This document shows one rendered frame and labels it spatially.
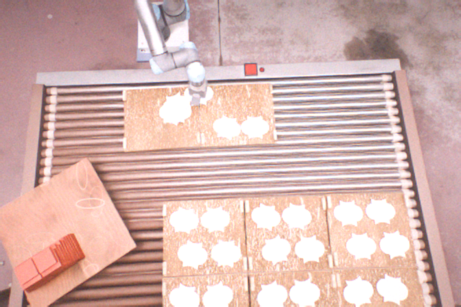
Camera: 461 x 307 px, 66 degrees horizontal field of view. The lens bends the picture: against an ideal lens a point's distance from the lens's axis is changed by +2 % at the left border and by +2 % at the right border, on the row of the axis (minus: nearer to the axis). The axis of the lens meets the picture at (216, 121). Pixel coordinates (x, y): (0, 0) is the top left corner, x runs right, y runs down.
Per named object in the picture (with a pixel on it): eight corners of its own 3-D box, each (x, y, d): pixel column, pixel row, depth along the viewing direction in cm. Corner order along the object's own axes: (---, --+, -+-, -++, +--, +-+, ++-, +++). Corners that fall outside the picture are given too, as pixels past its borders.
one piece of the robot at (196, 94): (183, 95, 163) (186, 105, 179) (202, 99, 163) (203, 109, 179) (188, 72, 166) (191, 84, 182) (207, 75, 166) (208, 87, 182)
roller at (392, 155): (44, 167, 191) (39, 166, 186) (401, 151, 195) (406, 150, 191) (42, 177, 190) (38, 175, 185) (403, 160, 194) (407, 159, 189)
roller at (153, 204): (40, 205, 186) (36, 205, 181) (408, 188, 190) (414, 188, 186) (39, 216, 184) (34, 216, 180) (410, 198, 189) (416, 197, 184)
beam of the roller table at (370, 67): (41, 76, 207) (36, 72, 201) (394, 62, 211) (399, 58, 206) (40, 90, 204) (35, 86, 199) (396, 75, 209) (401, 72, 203)
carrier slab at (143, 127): (124, 90, 198) (123, 90, 196) (197, 86, 199) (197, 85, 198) (125, 152, 189) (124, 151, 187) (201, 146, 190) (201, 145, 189)
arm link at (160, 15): (140, 18, 196) (134, 5, 183) (163, 11, 197) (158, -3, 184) (146, 38, 193) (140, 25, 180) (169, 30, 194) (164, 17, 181)
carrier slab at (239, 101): (199, 86, 199) (199, 86, 198) (270, 83, 200) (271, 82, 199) (201, 147, 190) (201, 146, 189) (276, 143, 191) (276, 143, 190)
